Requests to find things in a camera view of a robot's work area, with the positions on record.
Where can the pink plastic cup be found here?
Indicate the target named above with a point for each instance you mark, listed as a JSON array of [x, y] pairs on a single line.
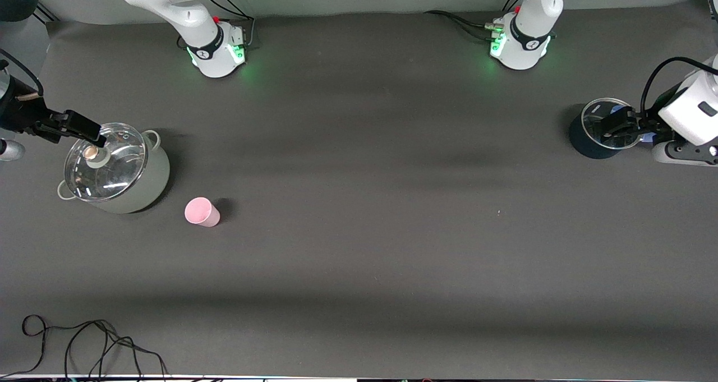
[[201, 212]]

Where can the dark blue cooking pot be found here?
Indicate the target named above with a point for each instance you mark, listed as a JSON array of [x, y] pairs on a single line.
[[580, 141]]

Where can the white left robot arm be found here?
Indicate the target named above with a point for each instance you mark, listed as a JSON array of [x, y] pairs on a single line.
[[533, 17]]

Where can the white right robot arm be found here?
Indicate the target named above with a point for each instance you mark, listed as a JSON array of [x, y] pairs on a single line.
[[185, 12]]

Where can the glass lid with tan knob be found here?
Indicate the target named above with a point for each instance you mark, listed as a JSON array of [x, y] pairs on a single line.
[[112, 169]]

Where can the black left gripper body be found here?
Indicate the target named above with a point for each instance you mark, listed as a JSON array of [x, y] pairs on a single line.
[[649, 125]]

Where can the dark grey table mat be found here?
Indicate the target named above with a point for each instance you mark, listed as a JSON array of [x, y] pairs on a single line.
[[359, 202]]

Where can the glass lid with blue knob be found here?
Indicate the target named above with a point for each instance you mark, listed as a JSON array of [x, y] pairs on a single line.
[[592, 113]]

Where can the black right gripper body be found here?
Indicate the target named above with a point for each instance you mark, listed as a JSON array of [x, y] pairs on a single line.
[[17, 114]]

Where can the sage green cooking pot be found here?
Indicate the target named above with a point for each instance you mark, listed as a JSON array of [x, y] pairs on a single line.
[[151, 185]]

